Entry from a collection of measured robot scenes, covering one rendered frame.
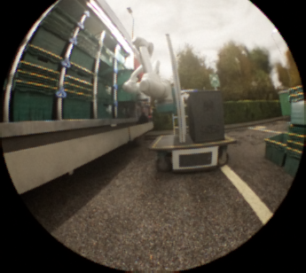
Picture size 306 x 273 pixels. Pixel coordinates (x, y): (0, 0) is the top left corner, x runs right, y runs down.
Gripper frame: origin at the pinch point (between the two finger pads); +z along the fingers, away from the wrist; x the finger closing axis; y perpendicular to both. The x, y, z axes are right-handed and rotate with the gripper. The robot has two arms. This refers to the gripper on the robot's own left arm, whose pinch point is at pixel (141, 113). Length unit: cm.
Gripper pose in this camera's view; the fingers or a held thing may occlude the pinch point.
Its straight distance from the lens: 119.1
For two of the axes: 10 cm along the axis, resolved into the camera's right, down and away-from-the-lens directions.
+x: -2.3, 0.3, -9.7
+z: 0.8, 10.0, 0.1
